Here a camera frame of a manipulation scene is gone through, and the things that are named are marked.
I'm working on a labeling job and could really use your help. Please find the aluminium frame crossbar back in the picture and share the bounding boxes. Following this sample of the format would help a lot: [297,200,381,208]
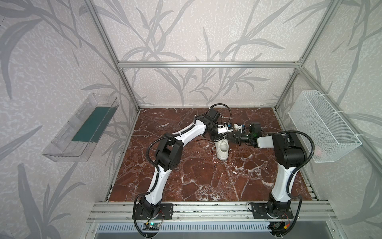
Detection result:
[118,61,299,68]

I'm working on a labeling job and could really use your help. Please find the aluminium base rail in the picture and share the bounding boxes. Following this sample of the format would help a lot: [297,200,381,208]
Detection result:
[87,201,338,223]

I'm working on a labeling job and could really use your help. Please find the right circuit board with wires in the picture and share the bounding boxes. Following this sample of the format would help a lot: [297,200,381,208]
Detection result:
[268,222,290,232]

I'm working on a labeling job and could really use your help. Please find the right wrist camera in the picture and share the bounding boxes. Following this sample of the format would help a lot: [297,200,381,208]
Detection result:
[233,122,262,135]

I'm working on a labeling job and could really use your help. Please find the left green circuit board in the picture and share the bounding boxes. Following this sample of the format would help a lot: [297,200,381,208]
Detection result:
[142,222,162,232]

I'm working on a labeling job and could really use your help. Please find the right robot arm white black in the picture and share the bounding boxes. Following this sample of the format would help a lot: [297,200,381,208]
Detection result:
[227,130,315,219]

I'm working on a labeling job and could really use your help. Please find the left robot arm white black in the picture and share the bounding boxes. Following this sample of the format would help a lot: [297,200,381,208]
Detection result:
[132,103,232,220]

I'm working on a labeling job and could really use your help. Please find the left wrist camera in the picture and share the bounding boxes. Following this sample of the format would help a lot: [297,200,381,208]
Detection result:
[217,123,233,134]

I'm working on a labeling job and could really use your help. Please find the white sneaker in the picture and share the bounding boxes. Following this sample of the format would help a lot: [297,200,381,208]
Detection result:
[215,139,229,161]

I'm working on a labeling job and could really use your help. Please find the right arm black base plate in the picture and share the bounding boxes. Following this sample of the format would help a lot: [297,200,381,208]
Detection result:
[247,202,294,219]

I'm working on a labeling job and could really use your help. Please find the aluminium frame post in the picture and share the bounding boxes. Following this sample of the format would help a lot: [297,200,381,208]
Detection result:
[274,0,342,110]
[85,0,140,111]

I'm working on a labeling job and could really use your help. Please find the clear plastic wall bin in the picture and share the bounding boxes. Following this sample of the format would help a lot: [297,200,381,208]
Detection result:
[42,93,119,162]

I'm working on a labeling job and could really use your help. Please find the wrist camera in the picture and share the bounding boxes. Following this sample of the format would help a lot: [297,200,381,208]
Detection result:
[233,122,262,135]
[217,123,233,134]

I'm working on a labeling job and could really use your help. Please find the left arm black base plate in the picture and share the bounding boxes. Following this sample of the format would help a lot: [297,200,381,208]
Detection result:
[132,203,174,220]

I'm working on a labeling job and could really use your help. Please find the aluminium frame post back left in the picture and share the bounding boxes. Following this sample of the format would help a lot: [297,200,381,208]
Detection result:
[85,0,140,111]

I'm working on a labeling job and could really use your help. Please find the black shoelace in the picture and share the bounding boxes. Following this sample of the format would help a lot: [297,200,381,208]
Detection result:
[196,137,237,144]

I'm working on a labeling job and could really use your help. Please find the aluminium frame post back right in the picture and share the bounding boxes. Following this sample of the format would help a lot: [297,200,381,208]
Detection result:
[274,0,342,110]

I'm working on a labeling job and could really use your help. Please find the white wire mesh basket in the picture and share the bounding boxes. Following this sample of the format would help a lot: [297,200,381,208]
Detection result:
[288,91,362,163]

